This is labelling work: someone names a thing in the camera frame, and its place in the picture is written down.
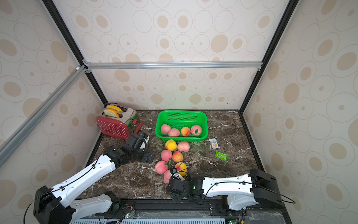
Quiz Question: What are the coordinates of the diagonal aluminium rail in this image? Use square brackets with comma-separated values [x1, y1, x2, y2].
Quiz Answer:
[1, 65, 86, 165]

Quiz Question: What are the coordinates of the orange wrinkled peach middle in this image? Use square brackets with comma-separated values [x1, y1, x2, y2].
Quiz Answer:
[172, 151, 183, 162]

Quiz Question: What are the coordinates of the pink peach with leaf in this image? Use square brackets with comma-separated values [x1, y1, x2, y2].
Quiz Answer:
[154, 161, 168, 174]

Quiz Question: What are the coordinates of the black right frame post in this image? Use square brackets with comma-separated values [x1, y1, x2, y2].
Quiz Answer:
[239, 0, 299, 114]

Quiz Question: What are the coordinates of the horizontal aluminium rail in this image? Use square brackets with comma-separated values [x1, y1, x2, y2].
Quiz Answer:
[84, 61, 263, 71]

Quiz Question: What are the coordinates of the yellow red peach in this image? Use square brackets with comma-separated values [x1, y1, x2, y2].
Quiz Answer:
[174, 162, 187, 177]

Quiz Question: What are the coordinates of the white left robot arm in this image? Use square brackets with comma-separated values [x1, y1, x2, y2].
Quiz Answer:
[33, 134, 154, 224]

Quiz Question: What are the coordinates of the yellow peach near basket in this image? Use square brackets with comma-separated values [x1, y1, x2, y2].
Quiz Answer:
[165, 139, 177, 152]

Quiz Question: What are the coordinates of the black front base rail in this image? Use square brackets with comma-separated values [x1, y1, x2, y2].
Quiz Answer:
[65, 198, 293, 224]

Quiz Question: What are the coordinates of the toast slice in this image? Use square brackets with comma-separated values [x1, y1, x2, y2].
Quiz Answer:
[103, 108, 120, 118]
[106, 105, 123, 113]

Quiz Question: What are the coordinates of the black frame post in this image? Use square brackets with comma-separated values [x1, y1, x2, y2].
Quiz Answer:
[239, 0, 299, 114]
[42, 0, 108, 105]

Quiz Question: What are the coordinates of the rear toast slice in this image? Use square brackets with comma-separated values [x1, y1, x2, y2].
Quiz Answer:
[106, 105, 123, 113]

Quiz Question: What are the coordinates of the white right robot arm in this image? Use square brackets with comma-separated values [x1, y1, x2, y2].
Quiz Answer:
[168, 169, 284, 211]

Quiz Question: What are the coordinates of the black left frame post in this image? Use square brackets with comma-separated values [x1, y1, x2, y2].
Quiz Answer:
[42, 0, 108, 105]

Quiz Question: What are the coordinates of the green plastic basket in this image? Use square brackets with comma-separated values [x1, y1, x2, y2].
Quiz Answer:
[155, 110, 208, 142]

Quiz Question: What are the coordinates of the white biscuit packet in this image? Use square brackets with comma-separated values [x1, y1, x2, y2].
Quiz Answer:
[209, 139, 220, 149]

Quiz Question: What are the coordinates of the green snack packet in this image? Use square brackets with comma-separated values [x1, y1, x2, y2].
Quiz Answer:
[215, 151, 228, 161]

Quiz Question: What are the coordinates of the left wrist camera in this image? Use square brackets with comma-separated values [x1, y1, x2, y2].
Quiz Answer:
[140, 133, 150, 150]

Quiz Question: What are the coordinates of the front toast slice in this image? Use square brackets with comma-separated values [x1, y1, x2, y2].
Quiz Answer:
[103, 108, 120, 118]

